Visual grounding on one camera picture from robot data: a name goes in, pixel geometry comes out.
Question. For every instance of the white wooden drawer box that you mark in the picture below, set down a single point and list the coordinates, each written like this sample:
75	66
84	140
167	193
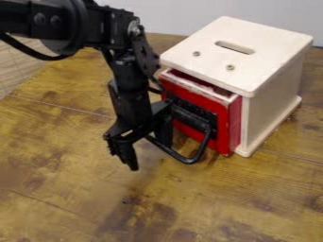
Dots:
252	60

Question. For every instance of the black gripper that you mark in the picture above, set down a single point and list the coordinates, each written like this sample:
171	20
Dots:
138	118

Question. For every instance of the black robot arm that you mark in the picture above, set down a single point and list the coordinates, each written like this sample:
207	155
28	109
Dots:
52	29

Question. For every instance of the red drawer with black handle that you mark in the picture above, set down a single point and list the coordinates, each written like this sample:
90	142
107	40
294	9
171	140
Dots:
206	113

